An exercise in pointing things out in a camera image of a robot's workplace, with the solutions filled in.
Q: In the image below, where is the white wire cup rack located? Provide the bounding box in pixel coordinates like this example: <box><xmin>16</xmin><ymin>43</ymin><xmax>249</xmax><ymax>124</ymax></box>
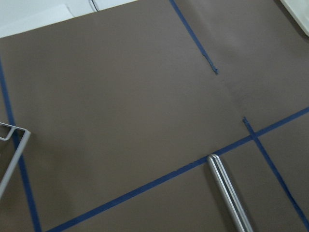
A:
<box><xmin>0</xmin><ymin>122</ymin><xmax>31</xmax><ymax>199</ymax></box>

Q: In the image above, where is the cream bear tray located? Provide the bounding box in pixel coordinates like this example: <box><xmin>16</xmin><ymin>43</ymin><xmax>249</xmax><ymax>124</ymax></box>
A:
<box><xmin>280</xmin><ymin>0</ymin><xmax>309</xmax><ymax>37</ymax></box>

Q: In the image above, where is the metal muddler black tip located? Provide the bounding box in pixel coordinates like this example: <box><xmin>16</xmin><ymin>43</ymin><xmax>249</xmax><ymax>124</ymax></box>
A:
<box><xmin>208</xmin><ymin>154</ymin><xmax>253</xmax><ymax>232</ymax></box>

